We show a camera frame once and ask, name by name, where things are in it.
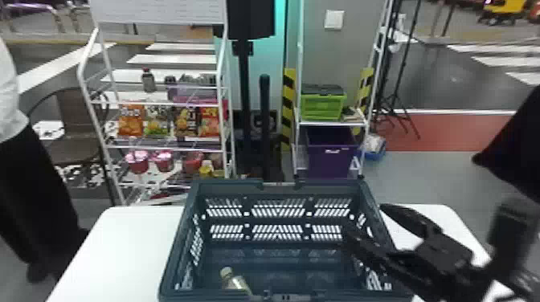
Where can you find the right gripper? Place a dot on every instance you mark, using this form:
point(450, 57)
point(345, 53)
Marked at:
point(451, 270)

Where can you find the small blue basket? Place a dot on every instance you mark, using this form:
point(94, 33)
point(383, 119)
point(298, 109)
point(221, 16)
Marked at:
point(373, 147)

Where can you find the purple crate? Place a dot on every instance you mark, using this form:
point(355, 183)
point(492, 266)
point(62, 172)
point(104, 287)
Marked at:
point(331, 154)

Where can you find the green crate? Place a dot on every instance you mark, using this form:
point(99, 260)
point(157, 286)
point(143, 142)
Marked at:
point(322, 105)

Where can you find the black tripod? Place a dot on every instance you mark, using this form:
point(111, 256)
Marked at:
point(398, 76)

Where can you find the beige bottle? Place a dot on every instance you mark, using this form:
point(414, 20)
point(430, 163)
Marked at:
point(233, 280)

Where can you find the black pole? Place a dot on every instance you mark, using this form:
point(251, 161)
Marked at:
point(265, 126)

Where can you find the yellow bottle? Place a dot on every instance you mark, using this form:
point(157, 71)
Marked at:
point(206, 169)

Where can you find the red noodle cup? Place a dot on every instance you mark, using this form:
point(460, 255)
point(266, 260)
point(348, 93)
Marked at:
point(163, 161)
point(137, 162)
point(192, 163)

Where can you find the red snack packet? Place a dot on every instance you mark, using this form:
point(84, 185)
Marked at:
point(209, 122)

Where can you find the yellow snack packet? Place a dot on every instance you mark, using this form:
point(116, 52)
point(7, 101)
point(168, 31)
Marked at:
point(185, 122)

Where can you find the black box on pole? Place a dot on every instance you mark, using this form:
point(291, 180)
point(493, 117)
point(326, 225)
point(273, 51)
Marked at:
point(249, 19)

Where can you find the green snack packet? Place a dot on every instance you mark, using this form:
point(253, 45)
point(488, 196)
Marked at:
point(157, 123)

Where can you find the orange snack packet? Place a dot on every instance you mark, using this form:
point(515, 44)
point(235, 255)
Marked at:
point(130, 121)

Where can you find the dark bottle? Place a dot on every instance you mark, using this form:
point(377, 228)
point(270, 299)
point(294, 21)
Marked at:
point(148, 81)

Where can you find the person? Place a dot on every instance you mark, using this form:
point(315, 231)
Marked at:
point(29, 189)

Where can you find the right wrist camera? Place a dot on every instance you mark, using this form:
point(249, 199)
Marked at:
point(512, 234)

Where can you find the yellow black striped post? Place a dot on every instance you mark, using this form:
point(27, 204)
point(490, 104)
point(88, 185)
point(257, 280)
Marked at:
point(364, 90)
point(288, 105)

